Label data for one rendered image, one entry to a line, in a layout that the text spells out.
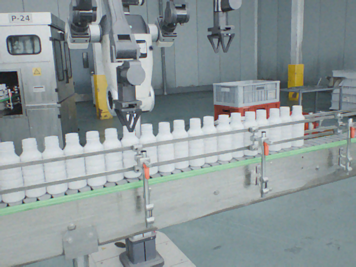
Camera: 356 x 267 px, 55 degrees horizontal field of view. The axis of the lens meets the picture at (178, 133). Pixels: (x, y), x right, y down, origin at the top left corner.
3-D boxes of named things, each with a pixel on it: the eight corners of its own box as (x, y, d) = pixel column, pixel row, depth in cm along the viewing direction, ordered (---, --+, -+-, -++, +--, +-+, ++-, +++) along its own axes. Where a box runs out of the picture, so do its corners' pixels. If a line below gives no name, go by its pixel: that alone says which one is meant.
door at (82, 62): (71, 103, 1253) (65, 43, 1210) (70, 102, 1262) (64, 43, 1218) (98, 100, 1296) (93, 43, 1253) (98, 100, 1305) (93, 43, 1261)
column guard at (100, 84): (98, 119, 853) (94, 74, 830) (95, 117, 888) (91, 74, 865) (114, 118, 870) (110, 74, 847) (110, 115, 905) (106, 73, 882)
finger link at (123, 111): (122, 134, 105) (120, 104, 103) (115, 130, 111) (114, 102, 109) (143, 132, 108) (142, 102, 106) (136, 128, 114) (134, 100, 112)
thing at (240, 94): (238, 107, 337) (238, 85, 332) (212, 104, 370) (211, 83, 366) (280, 101, 370) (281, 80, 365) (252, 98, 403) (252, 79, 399)
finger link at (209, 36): (220, 53, 144) (220, 29, 142) (230, 52, 137) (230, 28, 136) (206, 53, 141) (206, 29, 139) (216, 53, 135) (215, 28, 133)
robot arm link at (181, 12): (176, 15, 174) (166, 14, 172) (183, 1, 165) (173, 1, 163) (181, 30, 172) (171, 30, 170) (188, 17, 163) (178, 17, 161)
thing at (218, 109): (238, 129, 342) (238, 107, 338) (213, 124, 376) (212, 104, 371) (280, 121, 375) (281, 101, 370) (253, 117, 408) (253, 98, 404)
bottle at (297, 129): (306, 146, 142) (308, 105, 138) (296, 148, 139) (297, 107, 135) (295, 143, 147) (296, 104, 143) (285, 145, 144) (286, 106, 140)
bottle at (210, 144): (219, 159, 127) (218, 115, 124) (214, 164, 122) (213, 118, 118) (204, 158, 130) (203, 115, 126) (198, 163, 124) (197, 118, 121)
